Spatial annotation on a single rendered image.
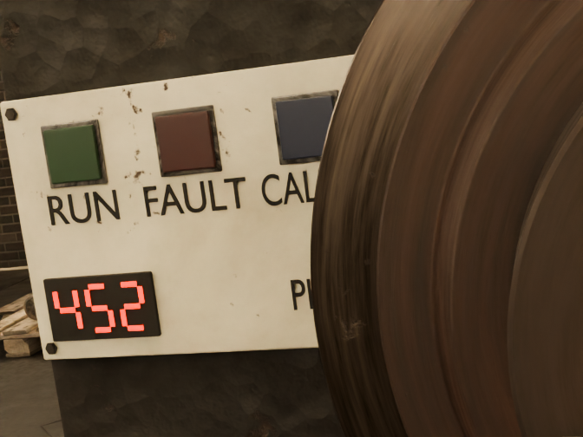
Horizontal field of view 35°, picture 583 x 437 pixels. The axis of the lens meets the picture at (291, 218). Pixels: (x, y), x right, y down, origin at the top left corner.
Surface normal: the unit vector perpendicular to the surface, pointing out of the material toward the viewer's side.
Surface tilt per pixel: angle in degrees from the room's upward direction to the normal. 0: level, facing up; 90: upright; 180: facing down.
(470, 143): 66
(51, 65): 90
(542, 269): 90
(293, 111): 90
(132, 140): 90
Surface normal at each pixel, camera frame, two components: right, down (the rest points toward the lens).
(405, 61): -0.26, 0.18
